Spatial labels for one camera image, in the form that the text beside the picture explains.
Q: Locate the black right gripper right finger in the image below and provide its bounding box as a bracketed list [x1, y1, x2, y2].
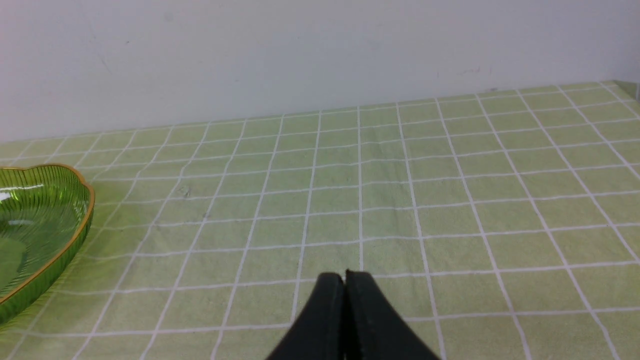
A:
[345, 270, 439, 360]

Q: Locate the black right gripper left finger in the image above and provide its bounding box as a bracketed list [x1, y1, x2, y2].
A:
[267, 272, 345, 360]

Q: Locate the green checkered tablecloth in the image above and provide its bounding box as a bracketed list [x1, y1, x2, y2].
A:
[1, 81, 640, 360]

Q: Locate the green glass plate gold rim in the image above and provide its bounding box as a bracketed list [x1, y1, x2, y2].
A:
[0, 163, 96, 324]

